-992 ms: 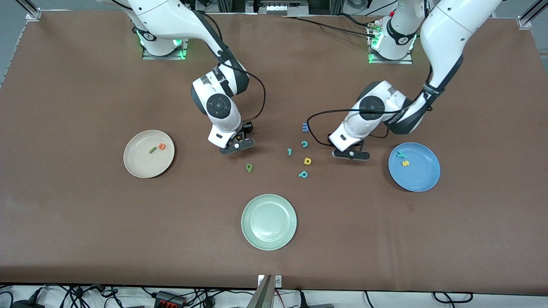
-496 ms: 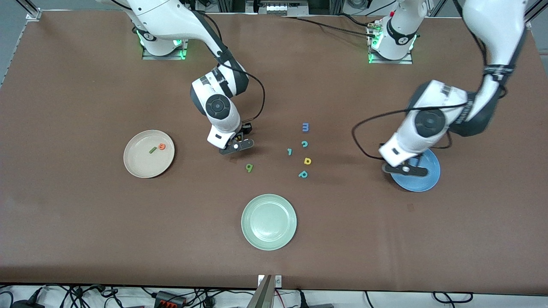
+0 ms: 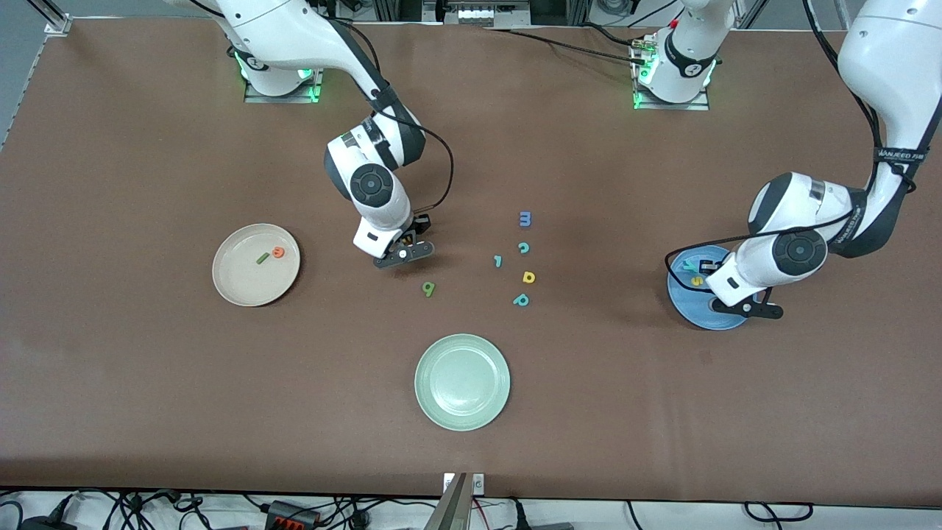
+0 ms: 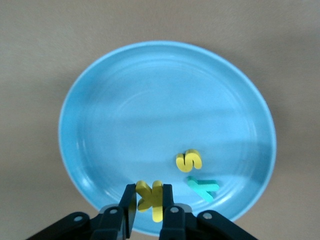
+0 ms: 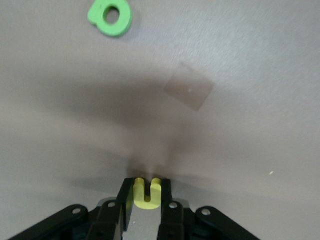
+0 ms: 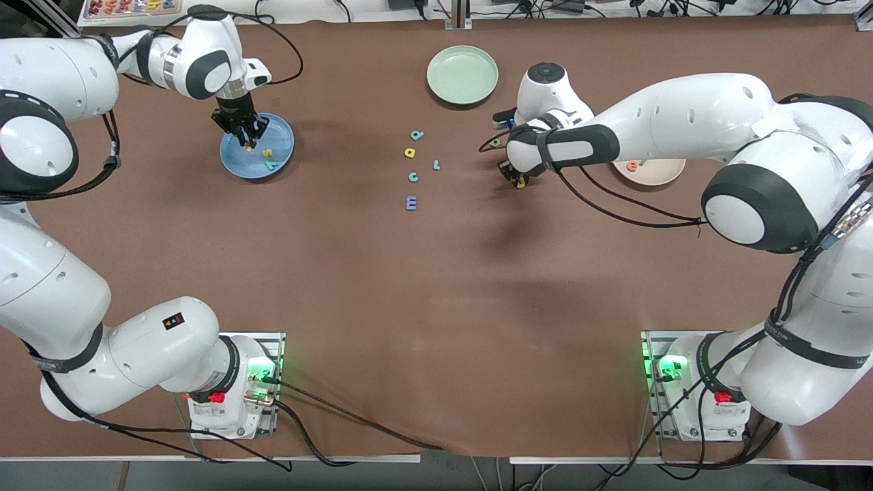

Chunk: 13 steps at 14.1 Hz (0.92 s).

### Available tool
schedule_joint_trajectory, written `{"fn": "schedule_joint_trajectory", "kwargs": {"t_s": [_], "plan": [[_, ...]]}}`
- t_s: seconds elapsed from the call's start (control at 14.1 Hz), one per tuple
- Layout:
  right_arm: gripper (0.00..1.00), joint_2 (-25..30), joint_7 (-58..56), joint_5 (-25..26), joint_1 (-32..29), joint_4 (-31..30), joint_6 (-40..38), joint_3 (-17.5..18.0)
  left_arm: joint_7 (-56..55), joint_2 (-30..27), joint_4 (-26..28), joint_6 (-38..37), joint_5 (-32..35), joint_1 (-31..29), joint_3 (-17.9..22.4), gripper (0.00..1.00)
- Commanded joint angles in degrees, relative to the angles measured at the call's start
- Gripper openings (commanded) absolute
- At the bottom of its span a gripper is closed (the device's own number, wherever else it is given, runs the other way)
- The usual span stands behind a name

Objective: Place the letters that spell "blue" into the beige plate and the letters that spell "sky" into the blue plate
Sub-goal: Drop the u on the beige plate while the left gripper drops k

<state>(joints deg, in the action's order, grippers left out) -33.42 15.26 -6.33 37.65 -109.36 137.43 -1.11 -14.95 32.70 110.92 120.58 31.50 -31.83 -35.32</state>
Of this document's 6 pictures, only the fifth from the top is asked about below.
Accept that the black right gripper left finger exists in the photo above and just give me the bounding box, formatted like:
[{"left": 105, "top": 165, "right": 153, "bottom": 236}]
[{"left": 9, "top": 177, "right": 136, "bottom": 240}]

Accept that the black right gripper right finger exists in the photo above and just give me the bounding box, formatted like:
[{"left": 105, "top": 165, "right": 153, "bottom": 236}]
[{"left": 156, "top": 178, "right": 261, "bottom": 240}]

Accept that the yellow foam letter u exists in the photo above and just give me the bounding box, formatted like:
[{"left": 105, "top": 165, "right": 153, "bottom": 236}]
[{"left": 132, "top": 177, "right": 163, "bottom": 210}]

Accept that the green foam letter g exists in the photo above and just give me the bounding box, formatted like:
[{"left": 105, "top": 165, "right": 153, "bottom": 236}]
[{"left": 87, "top": 0, "right": 133, "bottom": 39}]

